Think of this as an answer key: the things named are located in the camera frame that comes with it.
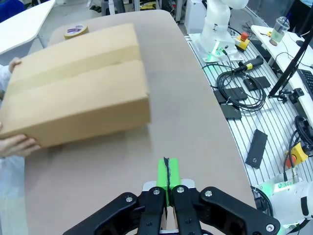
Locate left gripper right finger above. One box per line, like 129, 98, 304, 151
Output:
169, 159, 281, 235

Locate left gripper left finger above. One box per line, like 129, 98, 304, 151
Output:
63, 159, 169, 235

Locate brown cardboard box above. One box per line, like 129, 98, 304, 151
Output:
0, 23, 151, 148

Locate person's right forearm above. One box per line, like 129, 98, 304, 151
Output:
0, 155, 26, 235

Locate person's left forearm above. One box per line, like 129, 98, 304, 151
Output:
0, 64, 12, 101

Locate person's right hand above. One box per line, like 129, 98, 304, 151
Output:
0, 121, 41, 159

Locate person's left hand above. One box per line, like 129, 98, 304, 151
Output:
8, 57, 22, 74

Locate long black metal plate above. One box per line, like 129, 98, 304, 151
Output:
245, 129, 268, 169

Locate small black metal plate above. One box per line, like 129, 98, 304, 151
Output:
226, 87, 247, 100
221, 104, 243, 120
213, 90, 229, 105
244, 77, 261, 91
254, 76, 271, 88

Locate yellow emergency stop box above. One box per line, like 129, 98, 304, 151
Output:
285, 141, 310, 169
234, 32, 250, 52

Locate aluminium slotted platform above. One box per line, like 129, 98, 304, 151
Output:
188, 34, 313, 196

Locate black slanted pole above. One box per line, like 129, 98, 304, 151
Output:
268, 30, 313, 98

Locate black keyboard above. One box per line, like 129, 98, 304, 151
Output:
297, 69, 313, 95

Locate brown packing tape roll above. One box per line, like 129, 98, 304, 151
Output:
64, 23, 89, 40

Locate clear plastic drink cup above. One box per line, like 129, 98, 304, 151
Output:
269, 16, 291, 47

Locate white side table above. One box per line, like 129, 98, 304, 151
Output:
0, 0, 56, 56

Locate blue garment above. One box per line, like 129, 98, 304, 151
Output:
0, 0, 25, 23

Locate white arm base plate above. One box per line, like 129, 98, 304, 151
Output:
254, 175, 304, 196
188, 33, 245, 63

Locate coiled black cable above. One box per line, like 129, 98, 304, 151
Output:
216, 70, 267, 112

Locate small black mounted camera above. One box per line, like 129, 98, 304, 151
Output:
277, 88, 305, 103

